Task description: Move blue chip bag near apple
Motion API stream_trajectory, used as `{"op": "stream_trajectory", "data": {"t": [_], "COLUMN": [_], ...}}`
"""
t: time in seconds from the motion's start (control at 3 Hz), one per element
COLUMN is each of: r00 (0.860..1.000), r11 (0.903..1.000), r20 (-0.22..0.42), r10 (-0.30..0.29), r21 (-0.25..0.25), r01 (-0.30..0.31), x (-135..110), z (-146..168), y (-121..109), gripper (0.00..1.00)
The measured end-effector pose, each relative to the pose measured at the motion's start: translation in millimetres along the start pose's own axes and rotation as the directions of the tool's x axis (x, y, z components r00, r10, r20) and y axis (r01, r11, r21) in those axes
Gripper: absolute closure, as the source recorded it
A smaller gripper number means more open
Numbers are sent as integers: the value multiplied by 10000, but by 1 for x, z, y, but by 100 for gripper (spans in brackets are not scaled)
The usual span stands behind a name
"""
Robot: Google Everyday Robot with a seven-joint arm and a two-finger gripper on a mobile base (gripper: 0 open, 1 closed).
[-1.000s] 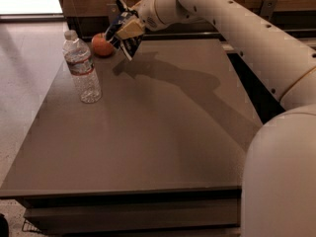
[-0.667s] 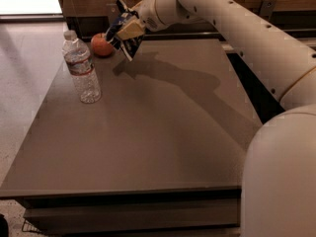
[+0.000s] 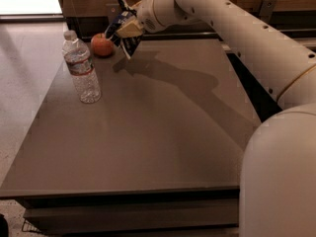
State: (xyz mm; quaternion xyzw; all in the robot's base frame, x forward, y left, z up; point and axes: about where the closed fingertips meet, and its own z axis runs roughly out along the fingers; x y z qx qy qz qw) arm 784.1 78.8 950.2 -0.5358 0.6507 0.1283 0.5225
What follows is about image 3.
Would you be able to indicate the horizontal metal rail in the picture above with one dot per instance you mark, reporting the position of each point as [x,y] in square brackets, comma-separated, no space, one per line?
[294,34]

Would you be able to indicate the clear plastic water bottle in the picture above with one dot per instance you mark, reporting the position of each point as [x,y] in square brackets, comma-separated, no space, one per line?
[78,59]

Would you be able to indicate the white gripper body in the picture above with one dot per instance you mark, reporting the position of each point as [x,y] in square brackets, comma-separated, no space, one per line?
[147,18]

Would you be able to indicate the right metal wall bracket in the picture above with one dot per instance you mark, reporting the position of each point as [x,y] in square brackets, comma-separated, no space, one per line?
[266,10]

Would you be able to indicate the red apple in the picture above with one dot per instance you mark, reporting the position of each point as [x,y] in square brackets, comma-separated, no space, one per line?
[101,46]

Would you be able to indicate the blue potato chip bag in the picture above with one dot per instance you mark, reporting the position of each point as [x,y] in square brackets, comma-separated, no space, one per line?
[128,45]

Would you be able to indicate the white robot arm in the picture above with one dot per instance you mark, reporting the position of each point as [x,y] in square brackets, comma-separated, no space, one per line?
[278,177]

